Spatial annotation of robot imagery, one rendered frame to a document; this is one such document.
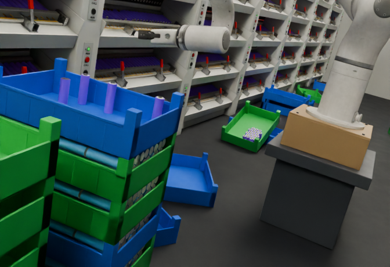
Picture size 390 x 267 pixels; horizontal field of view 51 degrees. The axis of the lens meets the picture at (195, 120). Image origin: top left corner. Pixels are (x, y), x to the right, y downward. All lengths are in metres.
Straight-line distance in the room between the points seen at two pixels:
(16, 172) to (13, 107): 0.27
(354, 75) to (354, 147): 0.22
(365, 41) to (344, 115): 0.23
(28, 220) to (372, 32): 1.05
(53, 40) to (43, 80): 0.35
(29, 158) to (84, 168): 0.19
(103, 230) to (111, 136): 0.17
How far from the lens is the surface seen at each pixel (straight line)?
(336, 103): 1.34
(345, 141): 1.29
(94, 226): 0.74
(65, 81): 0.81
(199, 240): 1.24
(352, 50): 1.33
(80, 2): 1.30
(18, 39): 1.17
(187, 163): 1.67
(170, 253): 1.16
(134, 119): 0.63
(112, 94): 0.84
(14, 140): 0.61
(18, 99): 0.76
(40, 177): 0.56
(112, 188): 0.69
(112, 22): 1.48
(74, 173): 0.72
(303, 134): 1.31
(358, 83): 1.35
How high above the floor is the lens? 0.66
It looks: 17 degrees down
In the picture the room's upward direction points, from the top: 12 degrees clockwise
